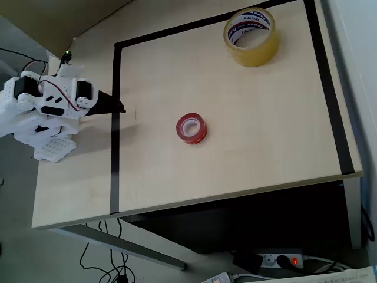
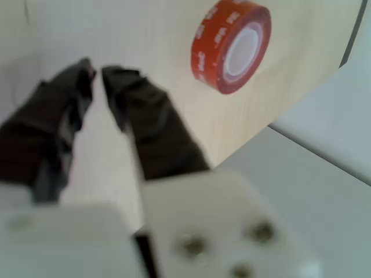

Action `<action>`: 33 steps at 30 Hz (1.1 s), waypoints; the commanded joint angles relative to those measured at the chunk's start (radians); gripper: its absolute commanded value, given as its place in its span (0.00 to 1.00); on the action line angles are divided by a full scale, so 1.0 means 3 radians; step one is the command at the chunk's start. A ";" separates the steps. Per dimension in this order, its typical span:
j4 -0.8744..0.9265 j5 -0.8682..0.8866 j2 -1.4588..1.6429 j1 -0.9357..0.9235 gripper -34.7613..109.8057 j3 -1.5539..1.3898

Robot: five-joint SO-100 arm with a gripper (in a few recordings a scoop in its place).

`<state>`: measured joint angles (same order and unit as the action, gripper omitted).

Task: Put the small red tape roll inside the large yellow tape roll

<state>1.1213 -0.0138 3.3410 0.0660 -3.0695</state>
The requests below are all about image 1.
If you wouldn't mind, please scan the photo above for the red tape roll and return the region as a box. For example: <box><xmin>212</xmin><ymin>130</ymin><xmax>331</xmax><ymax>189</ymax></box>
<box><xmin>176</xmin><ymin>112</ymin><xmax>209</xmax><ymax>146</ymax></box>

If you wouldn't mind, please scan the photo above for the yellow tape roll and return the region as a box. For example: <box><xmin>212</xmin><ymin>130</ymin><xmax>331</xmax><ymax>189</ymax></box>
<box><xmin>223</xmin><ymin>7</ymin><xmax>281</xmax><ymax>68</ymax></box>

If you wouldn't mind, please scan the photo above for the gray table foot beam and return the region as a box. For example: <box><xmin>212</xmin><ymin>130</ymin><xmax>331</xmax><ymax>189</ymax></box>
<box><xmin>48</xmin><ymin>223</ymin><xmax>187</xmax><ymax>271</ymax></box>

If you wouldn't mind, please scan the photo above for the black power adapter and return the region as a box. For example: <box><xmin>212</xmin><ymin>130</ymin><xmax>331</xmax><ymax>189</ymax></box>
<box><xmin>232</xmin><ymin>249</ymin><xmax>264</xmax><ymax>275</ymax></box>

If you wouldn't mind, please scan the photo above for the black round plug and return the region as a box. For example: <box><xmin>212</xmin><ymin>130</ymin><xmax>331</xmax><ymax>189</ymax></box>
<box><xmin>276</xmin><ymin>254</ymin><xmax>292</xmax><ymax>269</ymax></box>

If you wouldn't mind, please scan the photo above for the gray table leg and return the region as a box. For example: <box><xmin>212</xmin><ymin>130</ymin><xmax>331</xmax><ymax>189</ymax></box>
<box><xmin>342</xmin><ymin>176</ymin><xmax>363</xmax><ymax>250</ymax></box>

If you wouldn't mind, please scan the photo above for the white printed paper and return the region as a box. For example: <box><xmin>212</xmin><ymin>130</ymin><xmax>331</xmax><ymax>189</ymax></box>
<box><xmin>252</xmin><ymin>264</ymin><xmax>377</xmax><ymax>283</ymax></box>

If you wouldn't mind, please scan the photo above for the red white servo cable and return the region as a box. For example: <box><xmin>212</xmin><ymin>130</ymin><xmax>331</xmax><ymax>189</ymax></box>
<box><xmin>23</xmin><ymin>60</ymin><xmax>81</xmax><ymax>113</ymax></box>

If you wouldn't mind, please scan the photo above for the white gridded base plate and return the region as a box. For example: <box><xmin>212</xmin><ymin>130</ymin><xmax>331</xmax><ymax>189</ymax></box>
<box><xmin>33</xmin><ymin>136</ymin><xmax>77</xmax><ymax>163</ymax></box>

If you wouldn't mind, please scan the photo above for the thin black cable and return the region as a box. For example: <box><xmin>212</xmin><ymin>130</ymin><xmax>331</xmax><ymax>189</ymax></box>
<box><xmin>0</xmin><ymin>47</ymin><xmax>48</xmax><ymax>64</ymax></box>

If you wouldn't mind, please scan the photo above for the black floor cable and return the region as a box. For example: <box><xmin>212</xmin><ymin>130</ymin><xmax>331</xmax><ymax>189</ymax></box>
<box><xmin>77</xmin><ymin>217</ymin><xmax>137</xmax><ymax>283</ymax></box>

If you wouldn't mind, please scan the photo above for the white power strip orange switch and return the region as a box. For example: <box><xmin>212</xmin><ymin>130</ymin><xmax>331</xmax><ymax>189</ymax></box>
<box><xmin>201</xmin><ymin>271</ymin><xmax>234</xmax><ymax>283</ymax></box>

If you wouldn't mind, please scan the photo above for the white power cable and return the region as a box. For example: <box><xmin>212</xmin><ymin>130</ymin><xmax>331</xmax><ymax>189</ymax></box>
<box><xmin>229</xmin><ymin>272</ymin><xmax>276</xmax><ymax>281</ymax></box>

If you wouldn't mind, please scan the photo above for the white power strip red switch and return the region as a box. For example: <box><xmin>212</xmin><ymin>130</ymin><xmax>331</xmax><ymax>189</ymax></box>
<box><xmin>254</xmin><ymin>248</ymin><xmax>309</xmax><ymax>269</ymax></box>

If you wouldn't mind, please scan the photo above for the white cable bundle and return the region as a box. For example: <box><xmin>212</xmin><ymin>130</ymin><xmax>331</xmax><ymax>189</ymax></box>
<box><xmin>306</xmin><ymin>255</ymin><xmax>352</xmax><ymax>274</ymax></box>

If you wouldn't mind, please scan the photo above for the black looped cable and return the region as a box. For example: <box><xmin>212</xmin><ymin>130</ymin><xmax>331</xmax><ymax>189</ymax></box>
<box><xmin>360</xmin><ymin>205</ymin><xmax>376</xmax><ymax>243</ymax></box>

